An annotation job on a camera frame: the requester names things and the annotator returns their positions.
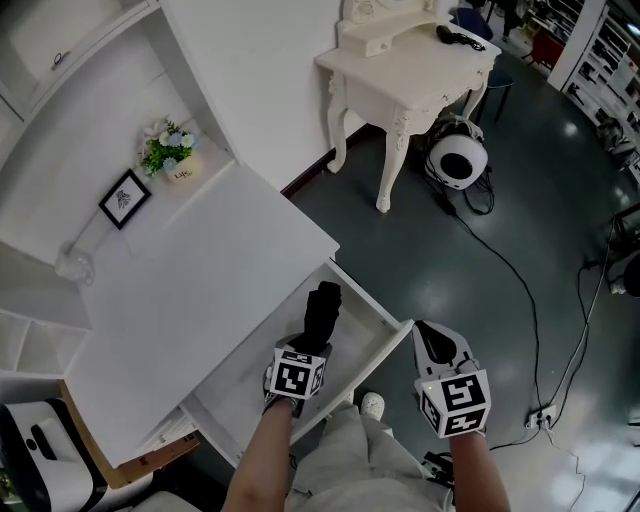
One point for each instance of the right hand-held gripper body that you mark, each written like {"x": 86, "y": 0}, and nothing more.
{"x": 457, "y": 395}

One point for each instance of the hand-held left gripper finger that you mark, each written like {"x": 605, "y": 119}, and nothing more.
{"x": 325, "y": 334}
{"x": 304, "y": 334}

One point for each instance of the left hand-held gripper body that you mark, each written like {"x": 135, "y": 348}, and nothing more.
{"x": 292, "y": 380}

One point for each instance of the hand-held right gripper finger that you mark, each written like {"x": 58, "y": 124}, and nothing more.
{"x": 446, "y": 342}
{"x": 426, "y": 347}

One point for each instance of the black umbrella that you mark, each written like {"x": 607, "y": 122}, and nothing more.
{"x": 322, "y": 302}

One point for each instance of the white desk drawer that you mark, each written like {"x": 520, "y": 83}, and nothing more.
{"x": 360, "y": 325}

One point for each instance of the person's right forearm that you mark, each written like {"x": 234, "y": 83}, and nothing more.
{"x": 475, "y": 475}

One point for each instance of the person's left forearm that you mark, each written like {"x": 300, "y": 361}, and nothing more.
{"x": 260, "y": 460}

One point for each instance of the person's white shoe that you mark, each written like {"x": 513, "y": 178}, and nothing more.
{"x": 372, "y": 402}

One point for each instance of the black device on floor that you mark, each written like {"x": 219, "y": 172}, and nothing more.
{"x": 439, "y": 470}

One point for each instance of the white power strip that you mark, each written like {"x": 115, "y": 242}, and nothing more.
{"x": 541, "y": 416}

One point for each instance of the person's grey trousers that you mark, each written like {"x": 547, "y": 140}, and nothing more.
{"x": 360, "y": 465}

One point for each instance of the white desk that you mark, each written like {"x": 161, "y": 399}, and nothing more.
{"x": 200, "y": 300}

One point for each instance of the round white appliance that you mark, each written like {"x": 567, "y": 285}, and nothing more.
{"x": 460, "y": 162}

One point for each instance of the brown cardboard box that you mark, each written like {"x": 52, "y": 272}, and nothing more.
{"x": 125, "y": 470}

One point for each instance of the black equipment stand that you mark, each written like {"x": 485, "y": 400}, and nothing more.
{"x": 627, "y": 250}

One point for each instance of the potted artificial flowers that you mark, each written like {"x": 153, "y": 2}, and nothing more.
{"x": 172, "y": 152}

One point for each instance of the clear glass ornament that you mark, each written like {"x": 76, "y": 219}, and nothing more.
{"x": 75, "y": 265}

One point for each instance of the white cube shelf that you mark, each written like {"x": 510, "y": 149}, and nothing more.
{"x": 35, "y": 345}

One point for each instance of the white and black machine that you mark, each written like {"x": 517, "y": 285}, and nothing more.
{"x": 45, "y": 460}

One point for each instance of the cream dressing table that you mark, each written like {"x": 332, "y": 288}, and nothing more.
{"x": 400, "y": 75}

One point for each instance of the dark blue chair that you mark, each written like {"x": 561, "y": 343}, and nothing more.
{"x": 500, "y": 75}

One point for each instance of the white desk hutch shelf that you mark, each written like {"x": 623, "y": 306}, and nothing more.
{"x": 90, "y": 115}

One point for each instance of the black hair dryer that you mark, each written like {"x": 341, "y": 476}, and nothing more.
{"x": 450, "y": 34}

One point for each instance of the red chair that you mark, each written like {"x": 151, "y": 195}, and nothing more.
{"x": 547, "y": 50}

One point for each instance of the white storage rack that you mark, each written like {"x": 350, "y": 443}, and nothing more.
{"x": 600, "y": 65}

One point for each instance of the black picture frame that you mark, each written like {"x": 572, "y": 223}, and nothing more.
{"x": 125, "y": 198}

